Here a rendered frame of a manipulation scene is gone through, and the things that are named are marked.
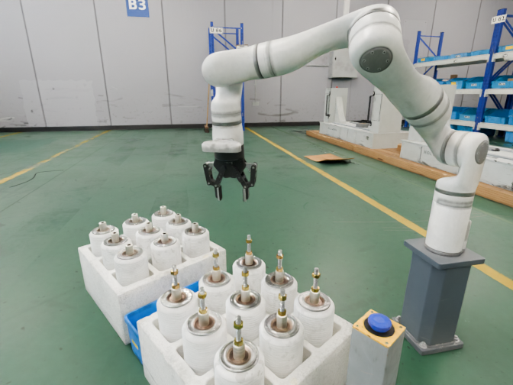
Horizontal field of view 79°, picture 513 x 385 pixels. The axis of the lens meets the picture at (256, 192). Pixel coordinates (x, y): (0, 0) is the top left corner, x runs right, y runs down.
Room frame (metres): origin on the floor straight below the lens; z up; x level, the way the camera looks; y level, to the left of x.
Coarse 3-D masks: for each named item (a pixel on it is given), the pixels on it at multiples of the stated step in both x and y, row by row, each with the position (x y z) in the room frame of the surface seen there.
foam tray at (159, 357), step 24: (144, 336) 0.61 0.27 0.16; (336, 336) 0.59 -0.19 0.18; (144, 360) 0.62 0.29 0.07; (168, 360) 0.52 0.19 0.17; (312, 360) 0.52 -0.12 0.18; (336, 360) 0.56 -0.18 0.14; (168, 384) 0.53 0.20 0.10; (192, 384) 0.46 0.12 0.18; (264, 384) 0.48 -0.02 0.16; (288, 384) 0.46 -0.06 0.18; (312, 384) 0.50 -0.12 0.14; (336, 384) 0.56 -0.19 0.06
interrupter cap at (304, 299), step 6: (300, 294) 0.64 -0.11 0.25; (306, 294) 0.64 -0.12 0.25; (324, 294) 0.64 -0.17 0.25; (300, 300) 0.62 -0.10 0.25; (306, 300) 0.62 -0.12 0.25; (324, 300) 0.62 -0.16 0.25; (330, 300) 0.62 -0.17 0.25; (306, 306) 0.60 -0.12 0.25; (312, 306) 0.60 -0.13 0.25; (318, 306) 0.60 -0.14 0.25; (324, 306) 0.60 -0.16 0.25
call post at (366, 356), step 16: (352, 336) 0.47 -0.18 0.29; (400, 336) 0.45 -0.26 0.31; (352, 352) 0.46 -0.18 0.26; (368, 352) 0.44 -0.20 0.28; (384, 352) 0.42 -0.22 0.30; (400, 352) 0.46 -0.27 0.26; (352, 368) 0.46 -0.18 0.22; (368, 368) 0.44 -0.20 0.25; (384, 368) 0.42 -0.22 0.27; (352, 384) 0.46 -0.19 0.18; (368, 384) 0.43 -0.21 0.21; (384, 384) 0.42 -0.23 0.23
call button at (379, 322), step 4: (372, 316) 0.47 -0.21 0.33; (376, 316) 0.47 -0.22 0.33; (380, 316) 0.47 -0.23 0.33; (384, 316) 0.47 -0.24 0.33; (368, 320) 0.47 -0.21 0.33; (372, 320) 0.46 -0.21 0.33; (376, 320) 0.46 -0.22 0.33; (380, 320) 0.46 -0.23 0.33; (384, 320) 0.46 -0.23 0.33; (388, 320) 0.46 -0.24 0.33; (372, 324) 0.46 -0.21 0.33; (376, 324) 0.45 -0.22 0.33; (380, 324) 0.45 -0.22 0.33; (384, 324) 0.45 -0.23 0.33; (388, 324) 0.45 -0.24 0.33; (376, 328) 0.45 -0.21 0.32; (380, 328) 0.45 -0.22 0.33; (384, 328) 0.45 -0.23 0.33; (388, 328) 0.45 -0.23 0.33
